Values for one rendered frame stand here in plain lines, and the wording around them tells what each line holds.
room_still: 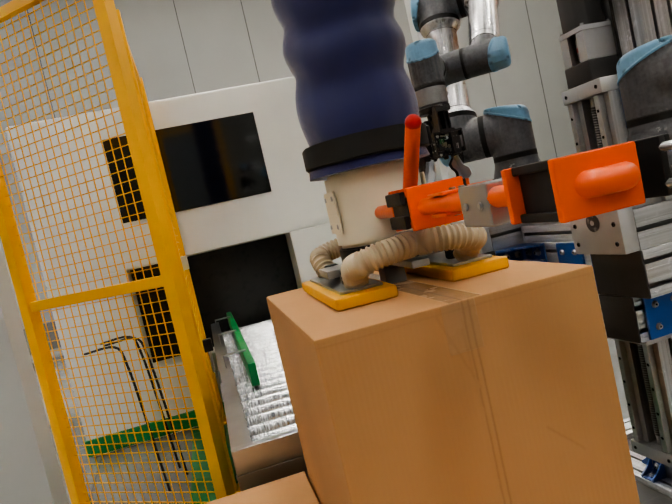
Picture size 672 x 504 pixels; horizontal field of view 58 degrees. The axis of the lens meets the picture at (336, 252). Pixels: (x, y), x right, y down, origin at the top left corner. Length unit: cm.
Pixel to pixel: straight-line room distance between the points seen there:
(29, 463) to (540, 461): 171
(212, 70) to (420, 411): 1008
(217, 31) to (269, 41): 88
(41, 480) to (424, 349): 167
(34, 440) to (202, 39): 919
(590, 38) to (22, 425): 195
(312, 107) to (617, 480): 73
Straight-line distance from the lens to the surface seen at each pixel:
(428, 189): 82
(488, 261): 99
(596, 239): 123
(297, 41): 107
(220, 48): 1085
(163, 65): 1070
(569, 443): 92
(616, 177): 50
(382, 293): 93
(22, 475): 227
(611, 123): 153
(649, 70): 130
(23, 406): 220
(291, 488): 137
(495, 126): 169
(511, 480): 89
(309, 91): 105
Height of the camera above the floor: 109
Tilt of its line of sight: 4 degrees down
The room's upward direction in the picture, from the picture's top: 13 degrees counter-clockwise
